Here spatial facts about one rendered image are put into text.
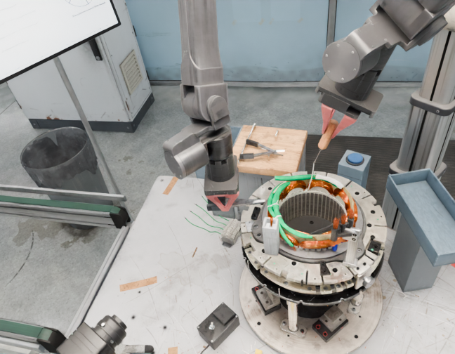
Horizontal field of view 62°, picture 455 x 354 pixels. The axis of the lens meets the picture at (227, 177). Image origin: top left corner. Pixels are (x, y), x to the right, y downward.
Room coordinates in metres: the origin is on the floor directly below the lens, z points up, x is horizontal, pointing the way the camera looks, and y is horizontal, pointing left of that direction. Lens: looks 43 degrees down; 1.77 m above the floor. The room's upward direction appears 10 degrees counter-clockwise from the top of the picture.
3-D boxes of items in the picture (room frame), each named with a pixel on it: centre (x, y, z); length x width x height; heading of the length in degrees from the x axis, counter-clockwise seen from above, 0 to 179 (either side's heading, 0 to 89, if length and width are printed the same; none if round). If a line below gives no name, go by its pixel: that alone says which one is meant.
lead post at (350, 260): (0.41, -0.21, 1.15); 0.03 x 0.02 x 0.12; 57
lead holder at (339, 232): (0.42, -0.19, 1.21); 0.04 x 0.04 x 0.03; 65
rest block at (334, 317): (0.43, -0.20, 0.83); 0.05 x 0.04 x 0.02; 119
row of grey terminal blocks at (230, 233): (0.78, 0.01, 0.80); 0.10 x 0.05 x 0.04; 144
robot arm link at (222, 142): (0.56, 0.01, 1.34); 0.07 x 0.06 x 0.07; 123
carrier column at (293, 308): (0.43, -0.10, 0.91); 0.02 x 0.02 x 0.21
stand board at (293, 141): (0.86, -0.13, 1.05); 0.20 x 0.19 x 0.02; 65
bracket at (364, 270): (0.40, -0.23, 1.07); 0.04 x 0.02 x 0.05; 113
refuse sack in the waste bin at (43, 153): (1.78, 0.93, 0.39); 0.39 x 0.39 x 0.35
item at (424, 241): (0.54, -0.46, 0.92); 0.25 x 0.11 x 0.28; 0
